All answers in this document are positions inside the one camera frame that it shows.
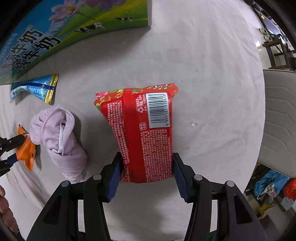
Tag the red snack packet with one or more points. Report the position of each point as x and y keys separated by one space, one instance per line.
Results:
x=143 y=129

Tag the white padded chair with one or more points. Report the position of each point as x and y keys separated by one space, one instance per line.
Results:
x=278 y=120

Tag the green printed milk carton box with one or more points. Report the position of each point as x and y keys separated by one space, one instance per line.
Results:
x=64 y=30

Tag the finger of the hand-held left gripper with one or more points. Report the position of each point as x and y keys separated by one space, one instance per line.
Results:
x=8 y=162
x=12 y=142

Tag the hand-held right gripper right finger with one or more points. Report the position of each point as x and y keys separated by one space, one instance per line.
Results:
x=181 y=179

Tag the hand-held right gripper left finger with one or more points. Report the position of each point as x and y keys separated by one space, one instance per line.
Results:
x=115 y=179

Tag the orange snack packet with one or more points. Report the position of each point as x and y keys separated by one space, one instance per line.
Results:
x=27 y=150

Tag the person's left hand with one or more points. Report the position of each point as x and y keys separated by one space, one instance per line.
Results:
x=7 y=209

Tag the blue and gold pouch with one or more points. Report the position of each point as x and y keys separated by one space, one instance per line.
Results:
x=37 y=89

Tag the lilac rolled towel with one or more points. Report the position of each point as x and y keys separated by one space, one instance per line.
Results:
x=59 y=139

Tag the blue cloth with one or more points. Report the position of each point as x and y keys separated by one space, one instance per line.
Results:
x=268 y=183

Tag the wooden stool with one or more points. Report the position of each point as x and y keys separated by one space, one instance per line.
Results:
x=281 y=54

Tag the orange plastic bag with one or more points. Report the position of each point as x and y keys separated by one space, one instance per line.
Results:
x=290 y=188

